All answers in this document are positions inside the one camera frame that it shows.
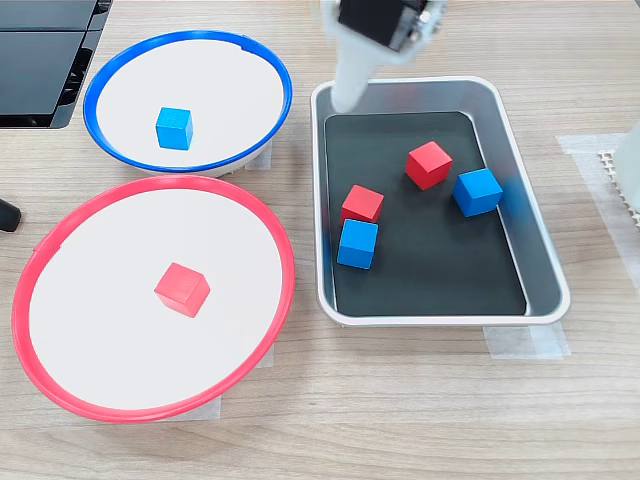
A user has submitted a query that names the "red wooden cube block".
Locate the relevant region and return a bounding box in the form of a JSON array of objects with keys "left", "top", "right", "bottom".
[
  {"left": 341, "top": 184, "right": 386, "bottom": 225},
  {"left": 153, "top": 261, "right": 212, "bottom": 319},
  {"left": 404, "top": 140, "right": 454, "bottom": 192}
]

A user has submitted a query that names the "blue wooden cube block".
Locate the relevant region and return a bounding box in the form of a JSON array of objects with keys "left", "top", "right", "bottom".
[
  {"left": 155, "top": 106, "right": 194, "bottom": 151},
  {"left": 452, "top": 168, "right": 504, "bottom": 219},
  {"left": 336, "top": 218, "right": 380, "bottom": 271}
]

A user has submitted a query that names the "black tray liner mat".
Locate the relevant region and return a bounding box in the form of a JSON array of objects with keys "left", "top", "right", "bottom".
[{"left": 323, "top": 110, "right": 530, "bottom": 318}]

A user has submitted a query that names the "silver metal tray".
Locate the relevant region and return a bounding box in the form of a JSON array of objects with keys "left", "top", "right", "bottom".
[{"left": 309, "top": 75, "right": 572, "bottom": 329}]

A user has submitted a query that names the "blue rimmed white dish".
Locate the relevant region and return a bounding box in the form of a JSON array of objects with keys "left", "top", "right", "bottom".
[{"left": 82, "top": 29, "right": 294, "bottom": 179}]

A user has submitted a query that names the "translucent white sheet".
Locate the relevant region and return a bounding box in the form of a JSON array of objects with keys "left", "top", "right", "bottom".
[{"left": 555, "top": 132, "right": 640, "bottom": 281}]

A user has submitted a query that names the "white mesh grid mat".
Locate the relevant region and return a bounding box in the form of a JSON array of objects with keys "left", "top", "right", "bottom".
[{"left": 596, "top": 147, "right": 640, "bottom": 224}]

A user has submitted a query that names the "black plastic device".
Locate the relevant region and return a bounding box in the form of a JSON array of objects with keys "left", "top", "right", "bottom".
[{"left": 0, "top": 0, "right": 115, "bottom": 130}]

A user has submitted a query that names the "red rimmed white dish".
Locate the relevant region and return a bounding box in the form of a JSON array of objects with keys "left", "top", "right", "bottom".
[{"left": 10, "top": 174, "right": 297, "bottom": 425}]

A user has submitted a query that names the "black rounded object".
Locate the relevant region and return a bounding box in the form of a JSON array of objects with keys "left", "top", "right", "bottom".
[{"left": 0, "top": 197, "right": 23, "bottom": 233}]

